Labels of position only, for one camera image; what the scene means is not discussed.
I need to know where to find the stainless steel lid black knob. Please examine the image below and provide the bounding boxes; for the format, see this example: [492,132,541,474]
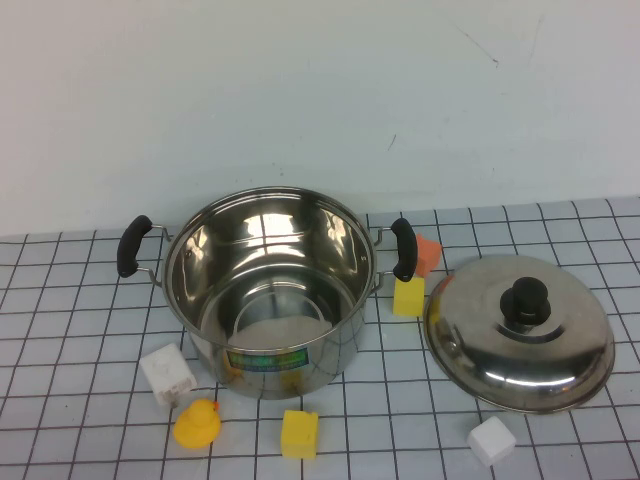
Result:
[422,253,616,415]

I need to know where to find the yellow foam cube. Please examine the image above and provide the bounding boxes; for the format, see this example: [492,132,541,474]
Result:
[392,276,426,318]
[280,409,320,460]

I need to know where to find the orange foam cube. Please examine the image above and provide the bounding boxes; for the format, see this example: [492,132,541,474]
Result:
[413,232,444,279]

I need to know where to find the white power adapter plug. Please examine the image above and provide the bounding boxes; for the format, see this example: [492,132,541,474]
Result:
[138,342,198,409]

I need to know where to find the yellow rubber duck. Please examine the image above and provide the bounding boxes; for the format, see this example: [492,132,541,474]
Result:
[173,398,223,449]

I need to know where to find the white foam cube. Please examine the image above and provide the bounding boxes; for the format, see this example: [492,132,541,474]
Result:
[466,415,517,468]

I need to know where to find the stainless steel pot black handles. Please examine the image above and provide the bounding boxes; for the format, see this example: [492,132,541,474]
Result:
[116,186,419,401]

